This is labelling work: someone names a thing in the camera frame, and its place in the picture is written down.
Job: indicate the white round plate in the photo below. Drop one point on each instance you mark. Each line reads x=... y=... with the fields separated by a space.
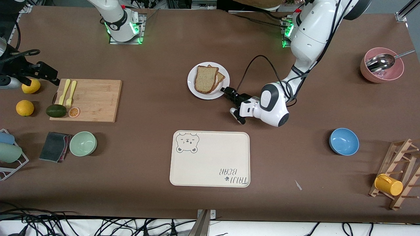
x=223 y=90

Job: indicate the whole bread slice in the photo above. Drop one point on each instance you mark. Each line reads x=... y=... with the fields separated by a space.
x=205 y=80

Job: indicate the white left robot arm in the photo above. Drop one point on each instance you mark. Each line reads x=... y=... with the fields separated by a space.
x=308 y=32

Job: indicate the yellow lemon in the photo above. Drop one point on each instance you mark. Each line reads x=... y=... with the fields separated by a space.
x=24 y=108
x=31 y=88

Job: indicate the yellow plastic knife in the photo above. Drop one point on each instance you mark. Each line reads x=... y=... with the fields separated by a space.
x=64 y=91

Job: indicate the yellow plastic fork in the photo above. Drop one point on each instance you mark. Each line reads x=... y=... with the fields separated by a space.
x=71 y=93

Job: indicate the dark green avocado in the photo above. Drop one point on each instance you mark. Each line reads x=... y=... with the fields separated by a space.
x=55 y=110

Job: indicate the toy orange slice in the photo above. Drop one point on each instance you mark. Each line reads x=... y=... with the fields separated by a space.
x=73 y=112

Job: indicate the bamboo cutting board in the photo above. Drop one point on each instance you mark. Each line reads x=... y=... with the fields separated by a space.
x=95 y=101

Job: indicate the cream bear print tray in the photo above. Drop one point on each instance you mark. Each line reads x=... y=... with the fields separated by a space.
x=210 y=160

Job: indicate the light blue cup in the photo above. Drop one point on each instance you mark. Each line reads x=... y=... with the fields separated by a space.
x=6 y=138

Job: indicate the dark grey folded cloth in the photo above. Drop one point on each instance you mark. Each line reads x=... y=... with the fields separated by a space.
x=52 y=146

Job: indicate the pink folded cloth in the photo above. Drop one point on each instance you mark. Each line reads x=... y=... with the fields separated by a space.
x=67 y=147

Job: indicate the mint green bowl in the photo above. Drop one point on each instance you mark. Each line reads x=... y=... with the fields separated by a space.
x=83 y=143

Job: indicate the sage green cup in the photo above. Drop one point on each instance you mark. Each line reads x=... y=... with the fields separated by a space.
x=10 y=153

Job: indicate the white paper scrap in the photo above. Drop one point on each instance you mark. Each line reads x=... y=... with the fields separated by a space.
x=298 y=185

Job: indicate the blue bowl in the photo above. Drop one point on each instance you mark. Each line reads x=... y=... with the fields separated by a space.
x=344 y=141

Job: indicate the metal scoop spoon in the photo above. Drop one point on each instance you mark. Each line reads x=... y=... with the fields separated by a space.
x=380 y=62

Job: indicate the wooden mug rack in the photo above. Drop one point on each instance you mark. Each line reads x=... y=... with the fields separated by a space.
x=384 y=164

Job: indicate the pink bowl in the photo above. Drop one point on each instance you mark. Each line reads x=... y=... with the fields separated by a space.
x=393 y=74

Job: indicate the yellow mug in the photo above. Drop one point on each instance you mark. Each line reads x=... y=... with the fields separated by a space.
x=390 y=186

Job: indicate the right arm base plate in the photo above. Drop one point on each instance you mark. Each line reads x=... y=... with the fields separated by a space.
x=115 y=42

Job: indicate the metal table edge bracket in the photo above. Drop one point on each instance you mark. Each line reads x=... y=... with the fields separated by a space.
x=203 y=226

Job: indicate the aluminium frame profile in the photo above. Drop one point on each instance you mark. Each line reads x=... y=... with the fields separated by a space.
x=402 y=14

